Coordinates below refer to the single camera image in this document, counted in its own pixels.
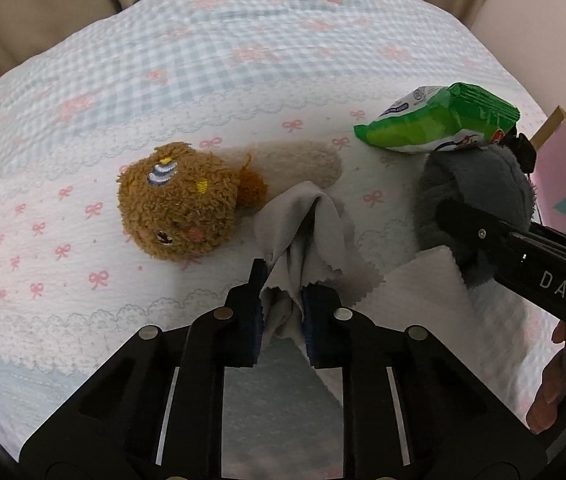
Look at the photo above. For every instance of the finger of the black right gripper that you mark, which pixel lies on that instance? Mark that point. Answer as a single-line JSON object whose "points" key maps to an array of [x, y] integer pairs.
{"points": [[478, 238]]}

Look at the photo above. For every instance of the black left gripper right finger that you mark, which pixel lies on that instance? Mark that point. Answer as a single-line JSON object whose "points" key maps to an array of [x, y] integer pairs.
{"points": [[335, 335]]}

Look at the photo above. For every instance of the brown plush bear toy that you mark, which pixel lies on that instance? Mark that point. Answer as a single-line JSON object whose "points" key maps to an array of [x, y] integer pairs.
{"points": [[179, 202]]}

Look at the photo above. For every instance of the person's right hand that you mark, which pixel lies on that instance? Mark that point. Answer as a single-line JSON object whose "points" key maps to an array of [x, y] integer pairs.
{"points": [[543, 410]]}

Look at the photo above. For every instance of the dark grey plush cloth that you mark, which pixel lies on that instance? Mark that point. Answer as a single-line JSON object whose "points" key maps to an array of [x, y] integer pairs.
{"points": [[492, 178]]}

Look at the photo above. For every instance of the grey microfibre cloth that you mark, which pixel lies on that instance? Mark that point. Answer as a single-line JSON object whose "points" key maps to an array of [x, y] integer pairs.
{"points": [[307, 237]]}

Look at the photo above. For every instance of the pastel gingham bow bedspread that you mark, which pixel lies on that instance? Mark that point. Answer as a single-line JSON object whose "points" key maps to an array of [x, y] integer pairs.
{"points": [[118, 146]]}

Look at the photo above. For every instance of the green wet wipes pack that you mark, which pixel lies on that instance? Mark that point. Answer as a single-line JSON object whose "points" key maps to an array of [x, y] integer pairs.
{"points": [[438, 119]]}

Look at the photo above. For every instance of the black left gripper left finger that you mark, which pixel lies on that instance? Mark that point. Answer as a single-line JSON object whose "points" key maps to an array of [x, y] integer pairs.
{"points": [[231, 335]]}

